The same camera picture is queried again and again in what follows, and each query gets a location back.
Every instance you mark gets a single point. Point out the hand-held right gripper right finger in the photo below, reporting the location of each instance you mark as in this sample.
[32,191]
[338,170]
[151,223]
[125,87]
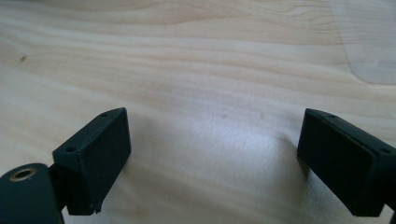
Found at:
[342,161]

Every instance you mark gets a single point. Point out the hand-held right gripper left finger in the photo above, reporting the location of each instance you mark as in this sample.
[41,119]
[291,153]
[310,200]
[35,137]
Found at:
[93,161]

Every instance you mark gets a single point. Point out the clear plastic sheet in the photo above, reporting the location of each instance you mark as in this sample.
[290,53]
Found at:
[370,40]

